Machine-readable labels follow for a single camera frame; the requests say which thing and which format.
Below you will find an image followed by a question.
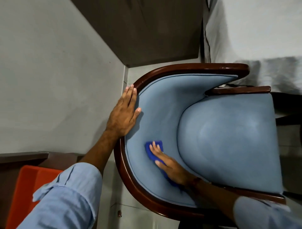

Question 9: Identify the person's right hand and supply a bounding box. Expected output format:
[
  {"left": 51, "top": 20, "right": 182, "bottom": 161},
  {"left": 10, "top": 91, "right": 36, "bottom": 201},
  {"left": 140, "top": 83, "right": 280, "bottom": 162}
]
[{"left": 149, "top": 141, "right": 201, "bottom": 187}]

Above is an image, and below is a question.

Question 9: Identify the person's left hand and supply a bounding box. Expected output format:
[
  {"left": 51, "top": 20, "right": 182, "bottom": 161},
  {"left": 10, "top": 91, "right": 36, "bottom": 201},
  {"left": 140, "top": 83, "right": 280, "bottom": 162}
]
[{"left": 105, "top": 84, "right": 142, "bottom": 139}]

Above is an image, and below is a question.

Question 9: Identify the blue cleaning cloth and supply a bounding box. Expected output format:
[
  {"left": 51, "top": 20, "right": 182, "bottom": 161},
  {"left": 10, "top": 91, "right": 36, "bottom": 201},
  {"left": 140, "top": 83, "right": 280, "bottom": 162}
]
[{"left": 145, "top": 141, "right": 183, "bottom": 188}]

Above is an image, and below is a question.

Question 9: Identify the blue upholstered wooden armchair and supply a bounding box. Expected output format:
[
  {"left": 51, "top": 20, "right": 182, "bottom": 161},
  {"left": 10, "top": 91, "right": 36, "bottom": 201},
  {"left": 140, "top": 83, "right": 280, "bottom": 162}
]
[{"left": 114, "top": 63, "right": 286, "bottom": 221}]

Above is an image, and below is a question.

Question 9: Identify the person's right forearm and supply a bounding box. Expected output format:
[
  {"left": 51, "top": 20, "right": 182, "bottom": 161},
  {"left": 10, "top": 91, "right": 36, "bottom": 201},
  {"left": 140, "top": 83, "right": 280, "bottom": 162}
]
[{"left": 189, "top": 177, "right": 292, "bottom": 229}]

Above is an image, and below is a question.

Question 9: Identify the person's left forearm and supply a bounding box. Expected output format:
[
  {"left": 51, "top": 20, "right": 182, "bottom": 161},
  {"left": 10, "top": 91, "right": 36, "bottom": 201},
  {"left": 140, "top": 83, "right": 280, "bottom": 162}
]
[{"left": 17, "top": 129, "right": 121, "bottom": 229}]

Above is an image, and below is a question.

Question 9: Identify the dark brown wooden panel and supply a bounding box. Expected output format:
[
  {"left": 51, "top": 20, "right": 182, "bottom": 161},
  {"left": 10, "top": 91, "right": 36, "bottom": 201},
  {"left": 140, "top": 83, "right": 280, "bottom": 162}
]
[{"left": 71, "top": 0, "right": 205, "bottom": 68}]

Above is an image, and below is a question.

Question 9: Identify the orange plastic bin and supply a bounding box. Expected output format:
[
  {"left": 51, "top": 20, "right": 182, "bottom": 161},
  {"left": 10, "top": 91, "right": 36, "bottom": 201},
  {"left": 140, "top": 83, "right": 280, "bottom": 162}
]
[{"left": 5, "top": 165, "right": 63, "bottom": 229}]

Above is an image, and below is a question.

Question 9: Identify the dark wooden furniture piece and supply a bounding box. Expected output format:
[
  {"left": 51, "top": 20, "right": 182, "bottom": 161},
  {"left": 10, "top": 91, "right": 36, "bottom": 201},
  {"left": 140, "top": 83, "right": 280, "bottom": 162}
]
[{"left": 270, "top": 92, "right": 302, "bottom": 126}]

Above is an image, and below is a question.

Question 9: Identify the white bed sheet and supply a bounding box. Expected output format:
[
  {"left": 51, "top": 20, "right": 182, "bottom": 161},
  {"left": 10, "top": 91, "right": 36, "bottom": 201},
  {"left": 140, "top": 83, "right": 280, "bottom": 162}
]
[{"left": 203, "top": 0, "right": 302, "bottom": 95}]

